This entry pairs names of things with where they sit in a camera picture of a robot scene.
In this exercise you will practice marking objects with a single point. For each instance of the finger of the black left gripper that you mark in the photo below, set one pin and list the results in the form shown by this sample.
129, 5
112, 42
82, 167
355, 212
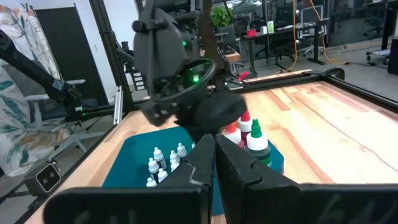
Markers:
217, 109
158, 115

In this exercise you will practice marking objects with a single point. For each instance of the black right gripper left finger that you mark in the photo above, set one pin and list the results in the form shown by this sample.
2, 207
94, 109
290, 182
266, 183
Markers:
186, 199

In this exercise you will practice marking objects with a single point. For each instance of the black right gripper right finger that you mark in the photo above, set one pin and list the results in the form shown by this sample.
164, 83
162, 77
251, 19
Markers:
264, 202

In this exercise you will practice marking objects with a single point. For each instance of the small blue food coloring bottle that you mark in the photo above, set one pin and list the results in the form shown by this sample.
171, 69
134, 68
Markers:
158, 155

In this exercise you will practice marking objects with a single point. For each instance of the blue plastic bin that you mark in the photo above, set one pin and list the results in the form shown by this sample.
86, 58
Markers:
136, 155

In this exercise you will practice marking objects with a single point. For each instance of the black background robot arm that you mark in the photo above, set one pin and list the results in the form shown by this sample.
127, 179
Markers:
37, 73

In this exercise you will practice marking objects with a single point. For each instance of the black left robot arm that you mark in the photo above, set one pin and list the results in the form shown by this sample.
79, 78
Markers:
161, 46

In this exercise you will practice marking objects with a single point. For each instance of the small red box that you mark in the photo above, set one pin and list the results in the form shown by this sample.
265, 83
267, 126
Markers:
251, 33

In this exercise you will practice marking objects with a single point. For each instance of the green potted plant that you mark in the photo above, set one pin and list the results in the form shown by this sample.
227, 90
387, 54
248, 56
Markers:
220, 15

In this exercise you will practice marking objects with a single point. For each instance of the black office chair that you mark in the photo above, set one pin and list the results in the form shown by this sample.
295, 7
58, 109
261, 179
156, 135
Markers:
284, 46

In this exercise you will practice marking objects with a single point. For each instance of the green white box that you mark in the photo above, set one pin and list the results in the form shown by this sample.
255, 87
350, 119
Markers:
270, 27

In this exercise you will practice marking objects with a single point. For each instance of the black office desk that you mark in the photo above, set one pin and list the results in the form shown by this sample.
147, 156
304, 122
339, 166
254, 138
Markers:
280, 31

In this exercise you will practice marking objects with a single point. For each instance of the black partition panel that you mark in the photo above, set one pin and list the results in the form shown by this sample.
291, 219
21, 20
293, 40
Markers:
68, 46

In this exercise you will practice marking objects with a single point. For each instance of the grey office chair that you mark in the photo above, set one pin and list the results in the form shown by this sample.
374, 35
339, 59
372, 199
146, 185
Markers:
34, 98

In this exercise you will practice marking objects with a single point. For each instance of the grey desk monitor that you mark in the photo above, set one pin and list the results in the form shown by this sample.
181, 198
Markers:
311, 14

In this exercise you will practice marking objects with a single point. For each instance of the floral patterned curtain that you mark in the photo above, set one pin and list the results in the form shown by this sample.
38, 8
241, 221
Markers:
18, 130

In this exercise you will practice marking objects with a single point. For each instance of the black aluminium table frame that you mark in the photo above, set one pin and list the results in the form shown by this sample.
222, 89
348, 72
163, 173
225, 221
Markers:
109, 46

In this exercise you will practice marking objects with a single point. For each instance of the black white-faced camera box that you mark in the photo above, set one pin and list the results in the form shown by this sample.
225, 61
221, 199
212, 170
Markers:
48, 177

